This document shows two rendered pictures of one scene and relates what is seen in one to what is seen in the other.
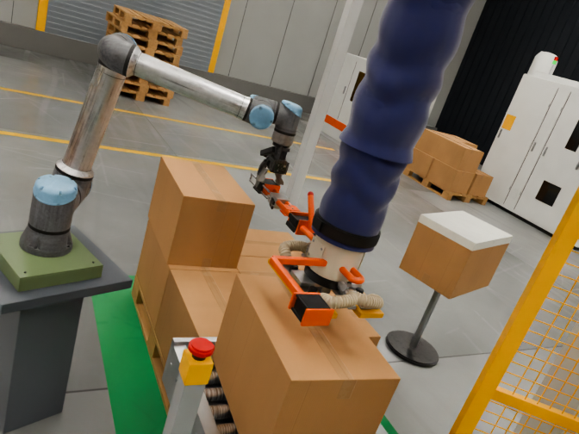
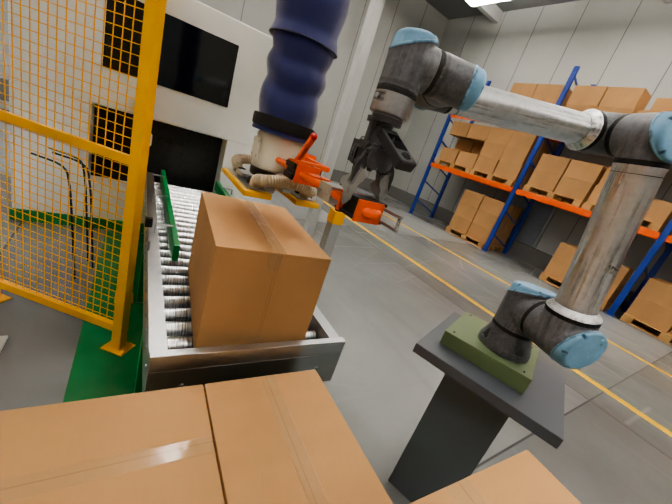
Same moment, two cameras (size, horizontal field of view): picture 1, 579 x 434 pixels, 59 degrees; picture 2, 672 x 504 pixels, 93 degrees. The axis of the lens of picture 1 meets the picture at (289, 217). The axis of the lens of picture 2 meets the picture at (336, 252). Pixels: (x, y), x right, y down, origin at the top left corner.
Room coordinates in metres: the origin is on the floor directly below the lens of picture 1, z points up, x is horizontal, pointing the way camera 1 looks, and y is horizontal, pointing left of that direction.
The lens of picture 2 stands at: (2.85, 0.06, 1.34)
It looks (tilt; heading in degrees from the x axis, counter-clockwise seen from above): 19 degrees down; 176
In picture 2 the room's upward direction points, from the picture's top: 19 degrees clockwise
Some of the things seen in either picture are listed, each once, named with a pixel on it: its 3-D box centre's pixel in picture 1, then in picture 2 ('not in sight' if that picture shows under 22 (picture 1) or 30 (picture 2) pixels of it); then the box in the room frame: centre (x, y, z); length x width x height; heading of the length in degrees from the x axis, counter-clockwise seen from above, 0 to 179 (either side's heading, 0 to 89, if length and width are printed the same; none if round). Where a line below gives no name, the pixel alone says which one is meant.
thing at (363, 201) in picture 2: (267, 186); (359, 207); (2.11, 0.13, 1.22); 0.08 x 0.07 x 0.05; 32
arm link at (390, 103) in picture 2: (283, 138); (390, 107); (2.08, 0.12, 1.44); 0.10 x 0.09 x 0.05; 121
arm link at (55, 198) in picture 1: (54, 201); (526, 307); (1.78, 0.87, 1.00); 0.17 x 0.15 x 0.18; 11
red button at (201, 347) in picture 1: (200, 350); not in sight; (1.15, 0.11, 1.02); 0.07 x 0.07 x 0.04
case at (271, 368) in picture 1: (295, 366); (248, 265); (1.61, -0.19, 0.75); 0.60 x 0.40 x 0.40; 28
